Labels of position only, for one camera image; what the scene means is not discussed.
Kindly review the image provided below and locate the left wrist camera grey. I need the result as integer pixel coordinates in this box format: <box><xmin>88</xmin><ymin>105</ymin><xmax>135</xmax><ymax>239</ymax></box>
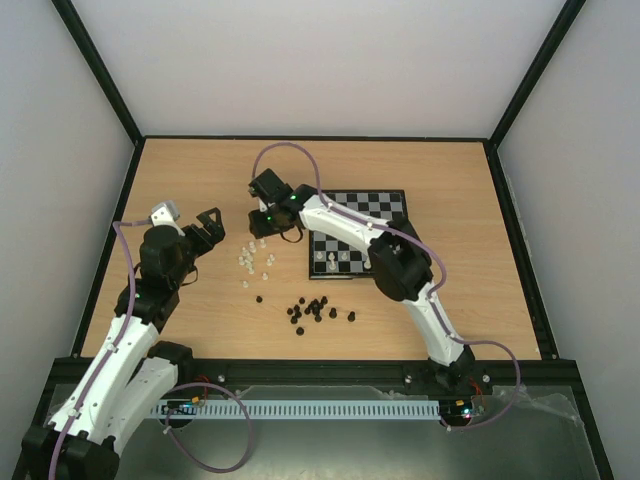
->
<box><xmin>150</xmin><ymin>200</ymin><xmax>180</xmax><ymax>226</ymax></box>

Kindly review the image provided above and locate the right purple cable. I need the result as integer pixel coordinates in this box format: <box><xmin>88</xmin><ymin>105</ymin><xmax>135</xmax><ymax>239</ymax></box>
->
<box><xmin>252</xmin><ymin>142</ymin><xmax>522</xmax><ymax>432</ymax></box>

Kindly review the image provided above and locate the black grey chess board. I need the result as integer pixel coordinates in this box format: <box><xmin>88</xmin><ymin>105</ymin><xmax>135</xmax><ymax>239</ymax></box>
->
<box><xmin>309</xmin><ymin>190</ymin><xmax>408</xmax><ymax>280</ymax></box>

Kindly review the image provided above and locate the black aluminium frame rail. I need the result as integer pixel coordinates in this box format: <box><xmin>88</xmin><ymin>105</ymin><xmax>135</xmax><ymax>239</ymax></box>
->
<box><xmin>49</xmin><ymin>357</ymin><xmax>581</xmax><ymax>389</ymax></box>

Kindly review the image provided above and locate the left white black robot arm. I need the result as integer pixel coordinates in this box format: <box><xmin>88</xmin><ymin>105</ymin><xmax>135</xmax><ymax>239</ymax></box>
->
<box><xmin>21</xmin><ymin>201</ymin><xmax>225</xmax><ymax>479</ymax></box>

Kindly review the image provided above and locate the clear plastic sheet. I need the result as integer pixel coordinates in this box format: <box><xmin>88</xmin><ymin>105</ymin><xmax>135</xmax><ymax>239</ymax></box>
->
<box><xmin>491</xmin><ymin>384</ymin><xmax>584</xmax><ymax>427</ymax></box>

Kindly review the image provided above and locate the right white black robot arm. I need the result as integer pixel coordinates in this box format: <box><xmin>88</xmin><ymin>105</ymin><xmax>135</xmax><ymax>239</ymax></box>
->
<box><xmin>248</xmin><ymin>169</ymin><xmax>475</xmax><ymax>392</ymax></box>

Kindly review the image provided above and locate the white slotted cable duct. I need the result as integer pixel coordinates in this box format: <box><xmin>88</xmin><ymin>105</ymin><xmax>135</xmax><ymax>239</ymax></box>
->
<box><xmin>148</xmin><ymin>399</ymin><xmax>441</xmax><ymax>421</ymax></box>

